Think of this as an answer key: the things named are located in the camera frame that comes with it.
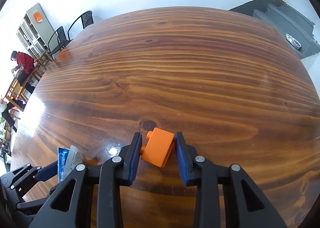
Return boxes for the blue foil wrapper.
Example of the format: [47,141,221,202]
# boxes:
[57,145,83,182]

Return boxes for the orange toy brick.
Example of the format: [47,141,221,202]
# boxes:
[139,127,175,168]

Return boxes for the wooden chair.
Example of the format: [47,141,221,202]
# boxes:
[4,65,44,112]

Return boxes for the seated person in red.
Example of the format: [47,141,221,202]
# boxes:
[11,51,35,85]

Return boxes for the black metal chair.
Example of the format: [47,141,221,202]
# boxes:
[48,26,70,61]
[67,10,94,41]

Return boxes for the grey white shelf cabinet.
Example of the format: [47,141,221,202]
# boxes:
[16,3,58,61]

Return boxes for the crumpled foil tray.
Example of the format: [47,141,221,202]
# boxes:
[285,33,302,50]

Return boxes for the grey staircase steps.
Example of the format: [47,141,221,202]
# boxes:
[253,2,319,59]

